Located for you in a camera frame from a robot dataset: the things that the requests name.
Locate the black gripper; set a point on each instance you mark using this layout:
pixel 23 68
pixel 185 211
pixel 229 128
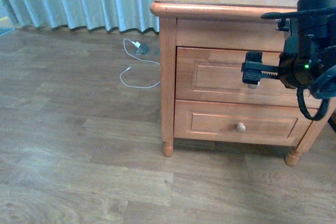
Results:
pixel 307 62

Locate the wooden drawer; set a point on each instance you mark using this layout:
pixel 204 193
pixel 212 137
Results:
pixel 215 75
pixel 234 122

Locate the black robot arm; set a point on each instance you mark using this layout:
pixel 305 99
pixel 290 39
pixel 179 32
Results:
pixel 313 17

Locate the wooden nightstand cabinet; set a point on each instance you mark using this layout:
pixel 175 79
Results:
pixel 227 25

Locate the grey floor socket box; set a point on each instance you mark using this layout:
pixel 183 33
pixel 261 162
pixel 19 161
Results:
pixel 143 49

